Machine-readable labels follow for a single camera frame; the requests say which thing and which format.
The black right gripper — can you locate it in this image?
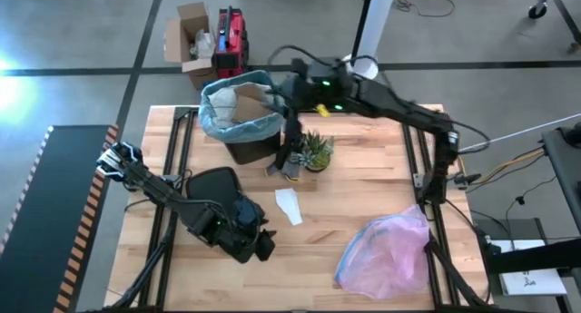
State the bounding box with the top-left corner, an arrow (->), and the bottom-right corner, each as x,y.
271,56 -> 353,123

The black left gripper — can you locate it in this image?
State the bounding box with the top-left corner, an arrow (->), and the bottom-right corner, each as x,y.
212,203 -> 278,265

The brown cardboard piece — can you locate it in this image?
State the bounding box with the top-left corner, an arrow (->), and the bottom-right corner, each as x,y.
231,83 -> 276,124

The torn white label piece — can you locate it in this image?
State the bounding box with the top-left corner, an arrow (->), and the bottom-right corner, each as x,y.
274,188 -> 304,227

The black plastic trash bin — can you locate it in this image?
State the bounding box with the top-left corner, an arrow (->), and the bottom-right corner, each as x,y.
199,70 -> 288,165

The blue plastic trash bag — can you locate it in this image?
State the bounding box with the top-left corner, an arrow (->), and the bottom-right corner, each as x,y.
198,70 -> 288,144

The pink trash bag blue drawstring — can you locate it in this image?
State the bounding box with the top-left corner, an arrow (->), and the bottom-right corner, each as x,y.
334,203 -> 431,300

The black trash bin lid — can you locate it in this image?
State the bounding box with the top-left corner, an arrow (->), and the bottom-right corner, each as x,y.
185,166 -> 244,223

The succulent plant in black pot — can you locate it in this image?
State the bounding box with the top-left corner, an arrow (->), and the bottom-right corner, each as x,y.
297,129 -> 336,172

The red and black toolbox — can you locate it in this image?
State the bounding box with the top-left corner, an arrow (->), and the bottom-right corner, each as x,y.
212,5 -> 250,81

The clear plastic packing wrap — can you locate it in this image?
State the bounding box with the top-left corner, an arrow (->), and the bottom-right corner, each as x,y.
190,29 -> 217,60

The white pillar with round base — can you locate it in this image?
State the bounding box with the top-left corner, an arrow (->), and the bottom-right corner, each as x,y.
351,0 -> 399,81

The open cardboard box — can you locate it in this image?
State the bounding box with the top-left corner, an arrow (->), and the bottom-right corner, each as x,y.
163,2 -> 219,90

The black mat with hazard stripes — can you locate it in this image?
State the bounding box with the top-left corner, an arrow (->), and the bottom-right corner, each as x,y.
0,124 -> 119,313

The grey cart leg with caster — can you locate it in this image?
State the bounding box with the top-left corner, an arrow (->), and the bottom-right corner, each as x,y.
527,0 -> 562,20

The white paper pad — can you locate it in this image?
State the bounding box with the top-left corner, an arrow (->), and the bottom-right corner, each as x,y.
490,239 -> 568,297

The black metal bar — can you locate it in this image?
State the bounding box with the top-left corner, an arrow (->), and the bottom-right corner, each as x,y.
487,237 -> 581,276

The black side desk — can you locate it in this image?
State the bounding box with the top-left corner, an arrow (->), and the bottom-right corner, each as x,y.
542,122 -> 581,223

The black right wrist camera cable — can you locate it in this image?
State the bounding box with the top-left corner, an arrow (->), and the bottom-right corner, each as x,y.
266,44 -> 378,73

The black aluminium table frame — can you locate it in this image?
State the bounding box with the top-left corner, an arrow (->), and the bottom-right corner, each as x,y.
103,104 -> 496,313

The tangled floor cable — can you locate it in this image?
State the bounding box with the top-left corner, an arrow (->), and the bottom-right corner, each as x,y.
394,0 -> 456,18

